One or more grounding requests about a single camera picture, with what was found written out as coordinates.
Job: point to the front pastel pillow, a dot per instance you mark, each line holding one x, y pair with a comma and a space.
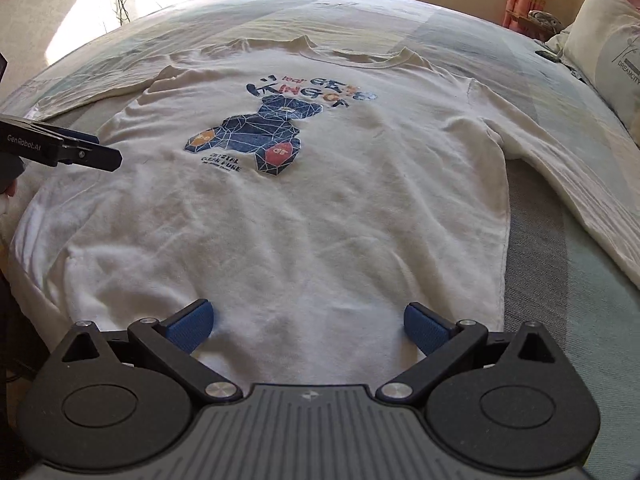
604, 44

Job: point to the rear pastel pillow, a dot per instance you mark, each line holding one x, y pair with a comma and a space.
556, 44

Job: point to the patchwork pastel bed sheet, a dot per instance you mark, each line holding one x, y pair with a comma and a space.
556, 272

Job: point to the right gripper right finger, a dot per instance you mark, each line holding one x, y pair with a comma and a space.
449, 349

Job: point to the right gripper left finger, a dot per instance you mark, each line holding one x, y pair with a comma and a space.
166, 347

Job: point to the wooden bedside table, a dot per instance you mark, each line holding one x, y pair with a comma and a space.
530, 29

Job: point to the pastel pillow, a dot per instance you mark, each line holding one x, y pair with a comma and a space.
604, 44
556, 44

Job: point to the person's left hand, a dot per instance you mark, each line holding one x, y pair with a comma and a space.
9, 189

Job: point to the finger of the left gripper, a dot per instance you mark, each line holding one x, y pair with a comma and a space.
67, 132
83, 153

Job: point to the white printed sweatshirt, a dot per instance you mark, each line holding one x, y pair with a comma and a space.
309, 195

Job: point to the black remote control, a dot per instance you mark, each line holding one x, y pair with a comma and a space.
548, 56

